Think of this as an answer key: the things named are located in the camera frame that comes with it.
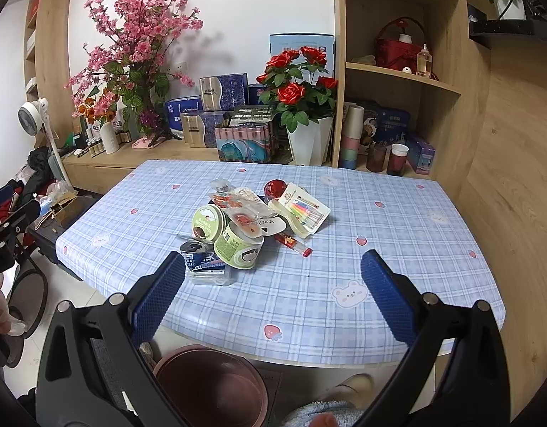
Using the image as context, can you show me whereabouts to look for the red paper cup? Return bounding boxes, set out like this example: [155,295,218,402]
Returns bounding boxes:
[386,143,410,177]

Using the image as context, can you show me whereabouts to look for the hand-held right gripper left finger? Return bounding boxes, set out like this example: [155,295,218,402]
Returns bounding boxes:
[36,251,187,427]

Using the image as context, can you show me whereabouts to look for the stack of pastel cups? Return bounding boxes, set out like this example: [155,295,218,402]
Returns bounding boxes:
[338,102,365,170]

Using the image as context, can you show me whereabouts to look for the pink stand base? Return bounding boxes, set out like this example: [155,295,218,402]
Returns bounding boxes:
[131,131,185,149]

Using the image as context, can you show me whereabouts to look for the blue drink can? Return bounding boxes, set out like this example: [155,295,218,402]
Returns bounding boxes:
[179,239,221,272]

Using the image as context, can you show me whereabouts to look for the clear plastic box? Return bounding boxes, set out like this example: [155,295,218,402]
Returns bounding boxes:
[187,264,238,286]

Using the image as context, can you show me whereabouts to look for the pink blossom artificial tree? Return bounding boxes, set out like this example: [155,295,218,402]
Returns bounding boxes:
[64,0,203,143]

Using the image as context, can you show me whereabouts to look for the white standing fan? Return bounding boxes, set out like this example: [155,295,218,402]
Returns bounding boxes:
[18,98,74,188]

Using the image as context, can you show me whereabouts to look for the blue gift box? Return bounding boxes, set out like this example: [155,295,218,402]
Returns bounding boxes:
[362,100,411,145]

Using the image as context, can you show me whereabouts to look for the perfume bottle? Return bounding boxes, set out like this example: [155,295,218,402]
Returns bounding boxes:
[416,43,433,76]

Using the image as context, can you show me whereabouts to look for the blue white box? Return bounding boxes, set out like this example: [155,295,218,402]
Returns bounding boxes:
[164,96,202,141]

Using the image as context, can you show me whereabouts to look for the coloured candle pack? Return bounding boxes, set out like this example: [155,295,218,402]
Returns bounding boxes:
[267,182,331,238]

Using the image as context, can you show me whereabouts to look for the black chair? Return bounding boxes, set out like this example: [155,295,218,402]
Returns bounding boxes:
[7,249,49,339]

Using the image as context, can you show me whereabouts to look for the wooden shelving unit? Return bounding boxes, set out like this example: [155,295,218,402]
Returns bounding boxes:
[22,0,492,196]

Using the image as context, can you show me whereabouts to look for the beige slipper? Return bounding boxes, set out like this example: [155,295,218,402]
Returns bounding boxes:
[320,373,374,410]

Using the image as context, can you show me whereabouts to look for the silver blue box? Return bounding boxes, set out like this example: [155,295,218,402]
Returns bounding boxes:
[199,73,249,112]
[185,111,232,148]

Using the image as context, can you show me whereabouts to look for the row of small brown bottles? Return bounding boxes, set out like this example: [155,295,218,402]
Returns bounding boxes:
[84,133,132,157]

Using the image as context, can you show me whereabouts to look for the crushed red can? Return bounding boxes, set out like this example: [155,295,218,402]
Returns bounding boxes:
[263,179,288,201]

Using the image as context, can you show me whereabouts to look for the clear blister packaging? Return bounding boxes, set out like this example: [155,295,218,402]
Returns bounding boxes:
[208,187,287,236]

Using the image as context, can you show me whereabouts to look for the red rose plant white pot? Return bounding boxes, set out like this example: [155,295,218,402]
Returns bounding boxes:
[256,46,339,166]

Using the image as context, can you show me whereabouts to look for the white vase orange flowers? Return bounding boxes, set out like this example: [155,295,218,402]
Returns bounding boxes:
[73,98,121,155]

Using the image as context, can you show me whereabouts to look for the small blue box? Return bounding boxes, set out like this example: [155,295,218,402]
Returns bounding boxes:
[406,133,436,175]

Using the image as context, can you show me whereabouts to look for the green paper cup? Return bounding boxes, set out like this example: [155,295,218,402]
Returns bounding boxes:
[213,222,265,272]
[192,205,232,240]

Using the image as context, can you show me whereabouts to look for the brown plastic bin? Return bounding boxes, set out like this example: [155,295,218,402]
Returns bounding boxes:
[153,344,270,427]

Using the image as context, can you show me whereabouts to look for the cardboard box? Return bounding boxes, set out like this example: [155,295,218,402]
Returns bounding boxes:
[47,189,85,227]

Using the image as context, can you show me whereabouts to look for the pile of clothes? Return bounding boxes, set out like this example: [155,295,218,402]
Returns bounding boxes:
[0,147,63,227]

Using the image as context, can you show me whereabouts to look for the black shelf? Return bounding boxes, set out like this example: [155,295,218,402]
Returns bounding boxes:
[467,0,547,49]

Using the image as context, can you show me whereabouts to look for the dark flat box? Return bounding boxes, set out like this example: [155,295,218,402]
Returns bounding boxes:
[231,105,276,127]

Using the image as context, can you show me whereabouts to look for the person's left hand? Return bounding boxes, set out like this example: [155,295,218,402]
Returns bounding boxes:
[0,271,25,336]

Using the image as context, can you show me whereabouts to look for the red basket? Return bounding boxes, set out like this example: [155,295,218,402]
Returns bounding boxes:
[373,17,427,72]

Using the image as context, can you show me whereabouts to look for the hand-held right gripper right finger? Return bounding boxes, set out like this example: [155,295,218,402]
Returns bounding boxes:
[360,249,510,427]

